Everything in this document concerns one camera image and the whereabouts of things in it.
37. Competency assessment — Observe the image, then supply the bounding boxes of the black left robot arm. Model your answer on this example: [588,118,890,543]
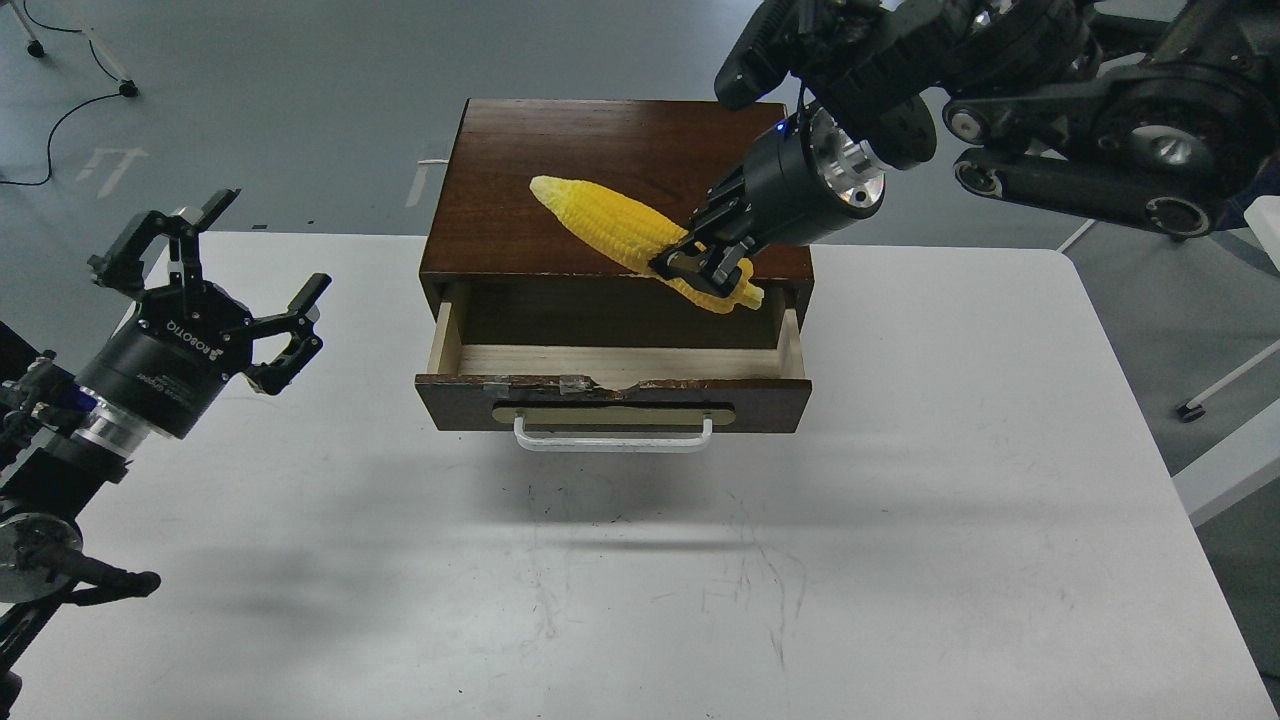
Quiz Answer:
[1,190,332,714]

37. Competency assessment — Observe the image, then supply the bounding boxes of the white stand leg with caster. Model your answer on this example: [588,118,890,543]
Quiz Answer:
[3,1,140,99]

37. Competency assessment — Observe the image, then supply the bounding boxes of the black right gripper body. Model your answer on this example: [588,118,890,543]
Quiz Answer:
[689,106,890,258]

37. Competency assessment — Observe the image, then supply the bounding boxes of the black floor cable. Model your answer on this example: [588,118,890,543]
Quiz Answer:
[0,0,133,190]

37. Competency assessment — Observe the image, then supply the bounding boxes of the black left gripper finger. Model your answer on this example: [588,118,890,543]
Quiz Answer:
[239,273,332,396]
[88,188,241,301]

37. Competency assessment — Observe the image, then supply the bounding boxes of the wooden drawer with white handle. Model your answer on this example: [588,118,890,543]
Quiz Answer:
[415,278,812,434]

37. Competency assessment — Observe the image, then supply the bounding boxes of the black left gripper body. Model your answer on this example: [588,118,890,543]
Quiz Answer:
[76,284,251,439]

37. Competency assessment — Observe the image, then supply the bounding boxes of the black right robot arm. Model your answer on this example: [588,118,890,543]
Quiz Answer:
[652,1,1277,297]

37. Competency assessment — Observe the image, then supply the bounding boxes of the dark wooden cabinet box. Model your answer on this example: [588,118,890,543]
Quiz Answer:
[419,97,787,311]

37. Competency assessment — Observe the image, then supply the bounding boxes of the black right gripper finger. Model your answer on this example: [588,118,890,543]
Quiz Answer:
[649,233,723,284]
[708,240,759,301]

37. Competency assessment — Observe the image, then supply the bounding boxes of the yellow corn cob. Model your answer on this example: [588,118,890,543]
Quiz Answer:
[529,176,765,314]

